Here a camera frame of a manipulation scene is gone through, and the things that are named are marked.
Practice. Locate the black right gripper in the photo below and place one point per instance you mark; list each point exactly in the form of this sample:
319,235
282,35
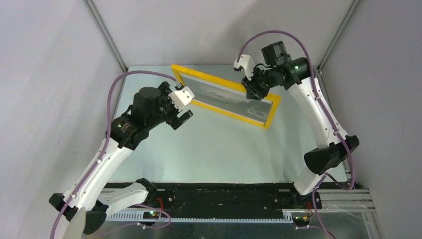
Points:
253,91

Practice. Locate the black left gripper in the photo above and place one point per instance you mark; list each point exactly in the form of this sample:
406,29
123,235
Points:
174,122

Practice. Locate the mountain landscape photo print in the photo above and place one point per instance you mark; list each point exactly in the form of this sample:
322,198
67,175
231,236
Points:
228,101

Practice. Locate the yellow wooden picture frame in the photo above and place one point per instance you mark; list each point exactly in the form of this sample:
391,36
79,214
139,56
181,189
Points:
178,70

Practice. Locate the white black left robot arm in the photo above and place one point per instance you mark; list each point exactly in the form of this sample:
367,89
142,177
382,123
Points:
85,206

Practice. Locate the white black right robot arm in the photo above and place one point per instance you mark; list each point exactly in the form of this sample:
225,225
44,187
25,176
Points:
297,78

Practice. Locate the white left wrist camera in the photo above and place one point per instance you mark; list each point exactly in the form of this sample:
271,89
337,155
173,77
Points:
181,98

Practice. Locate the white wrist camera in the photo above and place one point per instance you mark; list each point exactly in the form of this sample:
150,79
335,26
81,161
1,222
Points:
245,63
181,98

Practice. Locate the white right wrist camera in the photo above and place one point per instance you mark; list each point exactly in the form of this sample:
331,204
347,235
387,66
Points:
245,63

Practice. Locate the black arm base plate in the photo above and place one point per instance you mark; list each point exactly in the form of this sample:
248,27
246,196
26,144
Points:
261,200

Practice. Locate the aluminium corner post left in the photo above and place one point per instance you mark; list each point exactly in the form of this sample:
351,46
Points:
105,33

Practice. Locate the aluminium corner post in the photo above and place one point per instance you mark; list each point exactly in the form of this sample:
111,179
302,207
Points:
105,33
353,7

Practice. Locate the grey slotted cable duct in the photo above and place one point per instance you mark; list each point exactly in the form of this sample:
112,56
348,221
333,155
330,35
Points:
149,216

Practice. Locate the aluminium corner post right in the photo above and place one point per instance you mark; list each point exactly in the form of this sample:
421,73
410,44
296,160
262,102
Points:
353,7

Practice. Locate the aluminium front rail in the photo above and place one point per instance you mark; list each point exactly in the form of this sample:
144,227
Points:
332,199

